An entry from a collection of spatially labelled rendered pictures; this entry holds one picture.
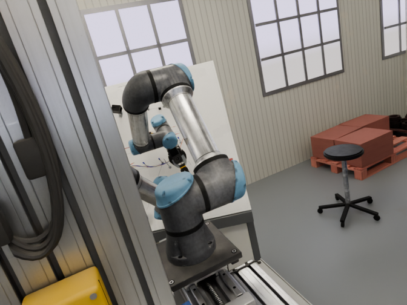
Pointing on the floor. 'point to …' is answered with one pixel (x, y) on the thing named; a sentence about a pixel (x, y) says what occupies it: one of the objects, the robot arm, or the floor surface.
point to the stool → (350, 149)
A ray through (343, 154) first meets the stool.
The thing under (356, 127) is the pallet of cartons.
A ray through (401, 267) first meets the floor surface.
